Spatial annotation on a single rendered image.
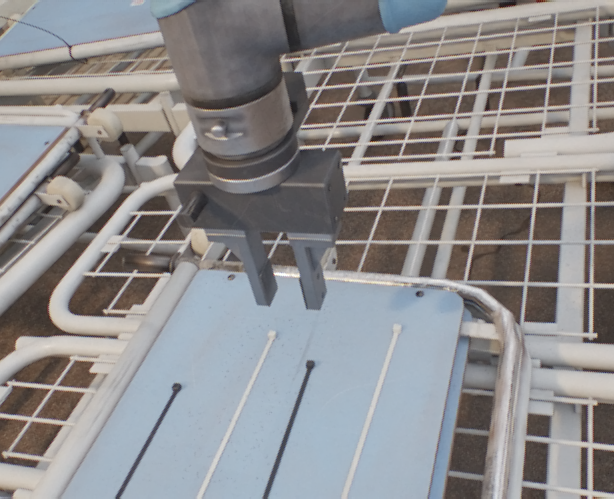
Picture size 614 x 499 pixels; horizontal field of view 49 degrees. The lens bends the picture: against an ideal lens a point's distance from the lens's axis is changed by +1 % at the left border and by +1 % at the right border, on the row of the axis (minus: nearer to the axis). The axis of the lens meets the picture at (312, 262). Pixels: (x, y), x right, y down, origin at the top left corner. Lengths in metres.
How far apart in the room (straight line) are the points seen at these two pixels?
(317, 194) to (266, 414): 0.26
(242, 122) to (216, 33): 0.06
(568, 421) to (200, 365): 0.39
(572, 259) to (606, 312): 0.57
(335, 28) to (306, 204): 0.14
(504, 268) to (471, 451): 0.49
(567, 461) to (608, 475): 0.53
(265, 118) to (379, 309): 0.33
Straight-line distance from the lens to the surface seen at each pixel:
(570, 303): 0.88
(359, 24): 0.47
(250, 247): 0.59
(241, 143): 0.49
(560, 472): 0.74
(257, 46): 0.46
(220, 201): 0.55
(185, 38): 0.46
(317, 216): 0.52
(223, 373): 0.73
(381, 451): 0.64
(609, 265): 1.60
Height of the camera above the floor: 1.08
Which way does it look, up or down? 39 degrees down
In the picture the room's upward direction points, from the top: 19 degrees counter-clockwise
